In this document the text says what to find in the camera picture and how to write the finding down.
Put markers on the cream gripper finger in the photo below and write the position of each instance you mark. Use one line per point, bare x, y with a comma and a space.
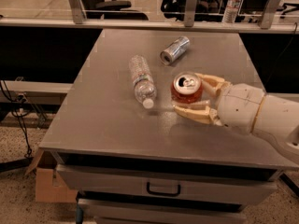
212, 85
198, 111

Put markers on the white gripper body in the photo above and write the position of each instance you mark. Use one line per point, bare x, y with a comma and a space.
240, 106

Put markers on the red coca-cola can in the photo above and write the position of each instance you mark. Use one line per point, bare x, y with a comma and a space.
186, 88

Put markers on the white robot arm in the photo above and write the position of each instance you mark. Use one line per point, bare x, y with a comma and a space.
277, 122

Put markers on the silver soda can lying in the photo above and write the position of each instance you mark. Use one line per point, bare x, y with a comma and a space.
175, 50

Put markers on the clear plastic water bottle lying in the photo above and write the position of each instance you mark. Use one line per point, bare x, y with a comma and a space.
144, 87

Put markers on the upright water bottle in background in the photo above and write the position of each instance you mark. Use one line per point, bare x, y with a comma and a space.
231, 11

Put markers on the upper grey drawer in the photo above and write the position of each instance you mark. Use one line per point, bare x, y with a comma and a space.
165, 185

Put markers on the grey drawer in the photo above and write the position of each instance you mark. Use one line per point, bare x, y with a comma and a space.
165, 185
107, 212

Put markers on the grey drawer cabinet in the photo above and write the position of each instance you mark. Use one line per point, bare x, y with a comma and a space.
101, 124

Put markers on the lower grey drawer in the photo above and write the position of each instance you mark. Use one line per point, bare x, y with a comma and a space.
107, 212

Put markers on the black office chair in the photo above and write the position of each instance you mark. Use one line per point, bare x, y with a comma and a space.
113, 9

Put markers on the cardboard box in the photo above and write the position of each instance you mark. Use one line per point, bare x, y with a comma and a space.
50, 187

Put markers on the black drawer handle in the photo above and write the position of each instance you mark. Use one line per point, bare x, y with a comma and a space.
165, 191

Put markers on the metal railing frame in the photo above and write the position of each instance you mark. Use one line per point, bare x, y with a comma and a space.
70, 14

